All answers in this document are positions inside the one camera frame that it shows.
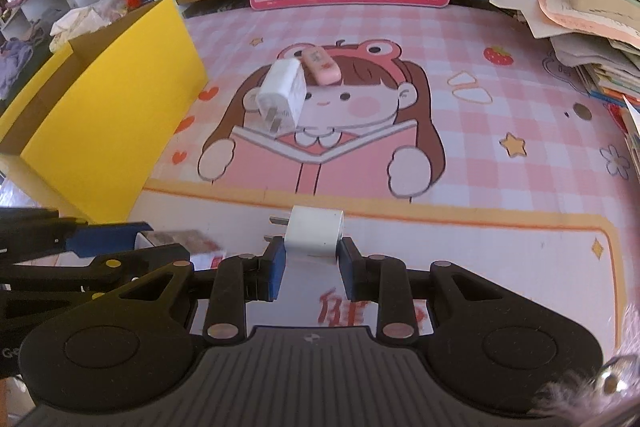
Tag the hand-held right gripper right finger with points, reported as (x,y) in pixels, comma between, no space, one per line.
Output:
(352,269)

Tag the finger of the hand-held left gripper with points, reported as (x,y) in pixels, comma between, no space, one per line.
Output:
(110,239)
(125,264)

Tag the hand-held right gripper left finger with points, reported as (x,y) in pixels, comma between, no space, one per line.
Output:
(274,269)

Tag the white charger plug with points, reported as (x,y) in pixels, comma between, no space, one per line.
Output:
(315,232)
(280,92)

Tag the small red patterned box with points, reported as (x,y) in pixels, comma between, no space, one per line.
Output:
(190,244)

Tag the yellow cardboard box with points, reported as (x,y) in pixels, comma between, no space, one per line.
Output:
(100,107)

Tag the pink checked desk mat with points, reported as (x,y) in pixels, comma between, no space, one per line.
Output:
(500,207)

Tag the purple cloth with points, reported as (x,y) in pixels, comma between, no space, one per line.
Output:
(12,67)

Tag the pink eraser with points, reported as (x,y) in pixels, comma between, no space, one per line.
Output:
(322,67)

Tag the crumpled white bag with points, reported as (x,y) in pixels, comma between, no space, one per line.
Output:
(75,24)

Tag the grey furry charm with bell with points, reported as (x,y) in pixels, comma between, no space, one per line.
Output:
(590,394)

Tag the pile of papers and booklets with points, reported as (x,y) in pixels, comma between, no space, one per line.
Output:
(590,22)

